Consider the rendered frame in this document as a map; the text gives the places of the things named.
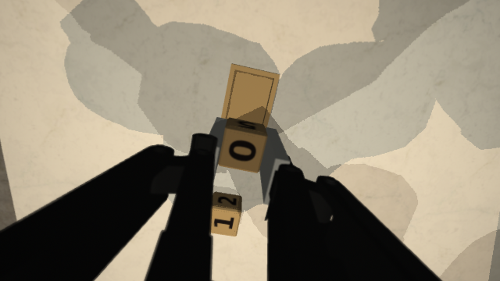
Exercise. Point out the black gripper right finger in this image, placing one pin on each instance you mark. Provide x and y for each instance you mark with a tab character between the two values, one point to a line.
300	231

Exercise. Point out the brown rectangular tray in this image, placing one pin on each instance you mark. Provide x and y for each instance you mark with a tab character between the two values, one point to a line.
250	94

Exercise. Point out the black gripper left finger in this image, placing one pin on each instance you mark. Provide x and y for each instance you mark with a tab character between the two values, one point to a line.
76	236

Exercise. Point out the tan cube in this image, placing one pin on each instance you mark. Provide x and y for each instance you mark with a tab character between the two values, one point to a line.
226	214
243	145

